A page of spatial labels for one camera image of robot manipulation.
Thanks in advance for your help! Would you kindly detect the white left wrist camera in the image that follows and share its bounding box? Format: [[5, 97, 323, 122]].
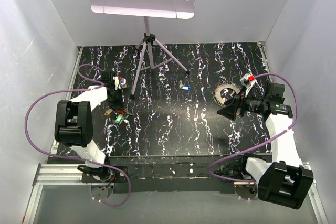
[[112, 76, 121, 90]]

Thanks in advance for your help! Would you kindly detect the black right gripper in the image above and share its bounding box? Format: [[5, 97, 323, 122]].
[[216, 85, 267, 121]]

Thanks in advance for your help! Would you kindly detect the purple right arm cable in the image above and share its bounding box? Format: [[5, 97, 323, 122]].
[[207, 73, 302, 183]]

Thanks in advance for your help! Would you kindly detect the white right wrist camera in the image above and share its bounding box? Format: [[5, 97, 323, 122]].
[[240, 74, 257, 97]]

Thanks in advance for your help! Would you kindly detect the yellow key tag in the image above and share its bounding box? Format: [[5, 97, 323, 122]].
[[104, 108, 113, 115]]

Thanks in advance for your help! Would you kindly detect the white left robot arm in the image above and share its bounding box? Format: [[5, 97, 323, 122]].
[[54, 71, 127, 182]]

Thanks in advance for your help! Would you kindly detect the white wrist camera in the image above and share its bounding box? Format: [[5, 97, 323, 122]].
[[240, 74, 257, 97], [112, 76, 121, 90]]

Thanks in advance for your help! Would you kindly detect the green key tag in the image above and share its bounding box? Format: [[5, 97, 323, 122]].
[[115, 114, 123, 124]]

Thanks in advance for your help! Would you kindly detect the blue key tag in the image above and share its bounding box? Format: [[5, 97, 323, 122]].
[[179, 84, 191, 91]]

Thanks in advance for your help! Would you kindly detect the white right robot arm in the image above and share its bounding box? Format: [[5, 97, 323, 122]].
[[217, 82, 314, 209]]

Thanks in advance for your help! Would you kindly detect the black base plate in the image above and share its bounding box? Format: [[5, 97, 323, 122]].
[[78, 155, 271, 195]]

